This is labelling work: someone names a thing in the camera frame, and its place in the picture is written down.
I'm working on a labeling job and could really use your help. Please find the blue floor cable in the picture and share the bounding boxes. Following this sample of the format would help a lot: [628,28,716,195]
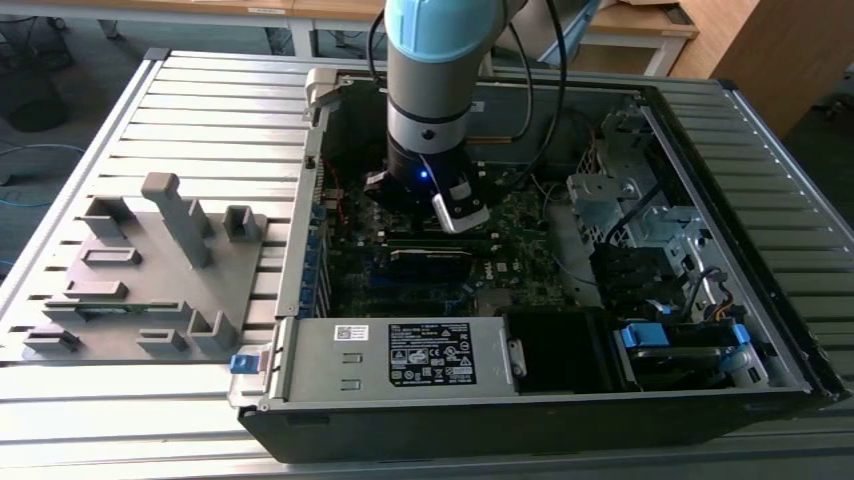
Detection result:
[0,142,89,209]

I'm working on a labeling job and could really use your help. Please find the black fan shroud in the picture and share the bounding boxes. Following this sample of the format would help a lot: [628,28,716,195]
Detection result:
[498,307,626,396]

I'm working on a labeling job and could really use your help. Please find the wooden desk white frame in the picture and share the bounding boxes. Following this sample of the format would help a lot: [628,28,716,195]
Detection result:
[0,0,701,77]

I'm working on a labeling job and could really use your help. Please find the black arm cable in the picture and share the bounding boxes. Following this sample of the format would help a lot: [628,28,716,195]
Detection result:
[494,0,572,190]
[506,17,536,141]

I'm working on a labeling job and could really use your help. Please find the chipset heatsink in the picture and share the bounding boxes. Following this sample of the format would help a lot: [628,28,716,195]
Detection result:
[474,288,516,315]

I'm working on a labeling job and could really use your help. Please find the black disk bay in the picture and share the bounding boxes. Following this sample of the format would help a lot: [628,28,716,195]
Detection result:
[590,244,689,321]

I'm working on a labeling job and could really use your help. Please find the expansion card black cooler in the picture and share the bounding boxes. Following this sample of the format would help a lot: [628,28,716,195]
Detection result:
[389,247,474,282]

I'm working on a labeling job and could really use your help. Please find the wooden cabinet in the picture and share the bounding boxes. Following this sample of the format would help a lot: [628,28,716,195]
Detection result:
[670,0,854,141]

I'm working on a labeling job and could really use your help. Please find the green RAM stick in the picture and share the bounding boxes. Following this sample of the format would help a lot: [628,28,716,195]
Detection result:
[74,302,153,317]

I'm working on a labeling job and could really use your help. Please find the hard disk in blue carrier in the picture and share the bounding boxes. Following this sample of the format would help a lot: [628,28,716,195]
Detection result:
[614,321,753,392]

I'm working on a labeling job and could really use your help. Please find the green motherboard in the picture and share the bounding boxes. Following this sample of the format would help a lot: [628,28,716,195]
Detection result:
[319,154,589,319]

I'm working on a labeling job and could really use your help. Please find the silver drive cage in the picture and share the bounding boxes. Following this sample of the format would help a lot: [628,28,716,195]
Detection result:
[565,97,720,301]

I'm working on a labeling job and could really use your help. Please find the silver power supply unit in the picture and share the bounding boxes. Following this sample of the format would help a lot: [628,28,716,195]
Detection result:
[283,315,520,401]

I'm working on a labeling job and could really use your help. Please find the black PC case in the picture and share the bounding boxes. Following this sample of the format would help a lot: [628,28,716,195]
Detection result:
[226,67,853,464]

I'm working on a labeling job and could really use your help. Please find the black power wire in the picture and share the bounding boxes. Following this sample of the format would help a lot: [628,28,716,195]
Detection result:
[681,266,730,321]

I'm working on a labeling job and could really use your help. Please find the red black twisted wire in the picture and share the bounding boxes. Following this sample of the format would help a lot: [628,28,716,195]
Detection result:
[326,158,354,227]

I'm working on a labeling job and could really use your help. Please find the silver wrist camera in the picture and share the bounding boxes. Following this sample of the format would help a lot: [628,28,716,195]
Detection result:
[432,180,492,235]

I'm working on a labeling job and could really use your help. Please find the black office chair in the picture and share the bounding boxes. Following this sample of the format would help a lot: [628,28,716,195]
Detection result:
[0,14,75,134]

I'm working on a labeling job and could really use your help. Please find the grey parts rack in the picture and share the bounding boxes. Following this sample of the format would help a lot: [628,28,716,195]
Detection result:
[23,172,273,361]

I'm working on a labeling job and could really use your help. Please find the black drive wire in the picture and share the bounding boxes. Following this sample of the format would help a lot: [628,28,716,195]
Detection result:
[600,180,669,254]

